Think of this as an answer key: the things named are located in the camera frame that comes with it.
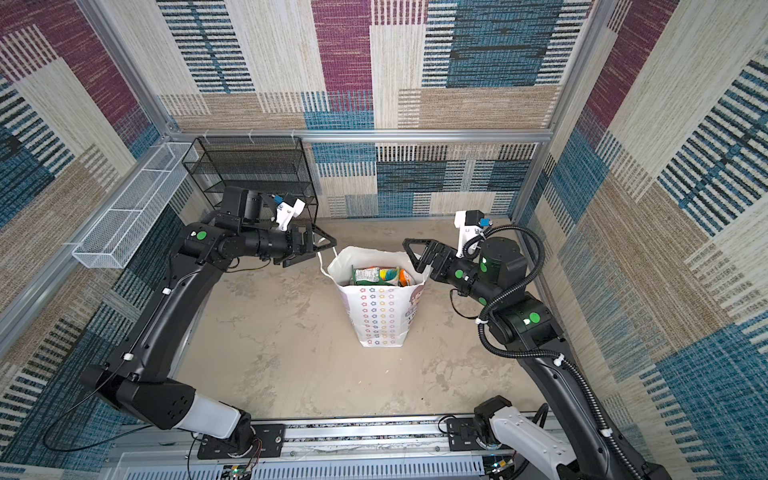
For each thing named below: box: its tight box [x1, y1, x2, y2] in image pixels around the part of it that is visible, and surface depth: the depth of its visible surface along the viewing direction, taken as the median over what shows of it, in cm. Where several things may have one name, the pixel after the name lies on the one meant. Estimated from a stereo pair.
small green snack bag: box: [351, 265, 400, 286], surface depth 84 cm
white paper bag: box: [318, 246, 426, 347], surface depth 81 cm
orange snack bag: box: [398, 269, 411, 287], surface depth 85 cm
